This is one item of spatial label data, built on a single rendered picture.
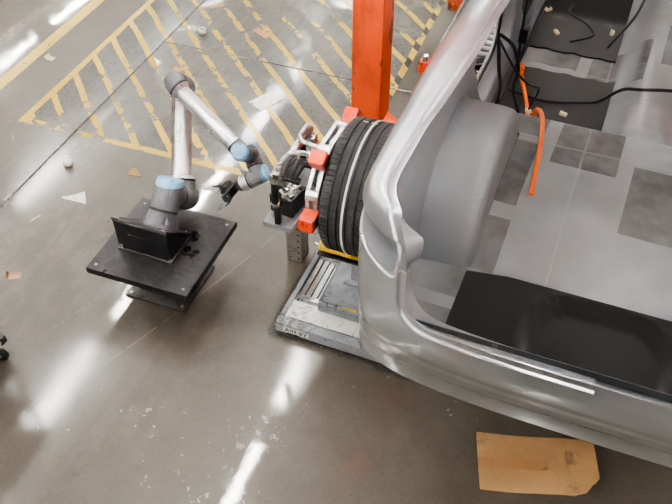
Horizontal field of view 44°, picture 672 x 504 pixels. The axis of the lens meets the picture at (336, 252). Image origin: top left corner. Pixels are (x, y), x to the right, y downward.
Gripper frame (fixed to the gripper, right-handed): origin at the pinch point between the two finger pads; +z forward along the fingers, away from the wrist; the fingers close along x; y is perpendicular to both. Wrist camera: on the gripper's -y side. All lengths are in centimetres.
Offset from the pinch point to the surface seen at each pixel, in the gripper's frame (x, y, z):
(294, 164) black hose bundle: 17, -50, -69
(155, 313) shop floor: -34, -33, 50
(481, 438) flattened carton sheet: -130, -102, -95
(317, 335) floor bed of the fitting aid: -74, -51, -31
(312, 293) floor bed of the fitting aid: -69, -17, -28
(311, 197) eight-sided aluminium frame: 4, -62, -71
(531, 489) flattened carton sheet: -146, -126, -110
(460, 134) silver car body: 6, -71, -145
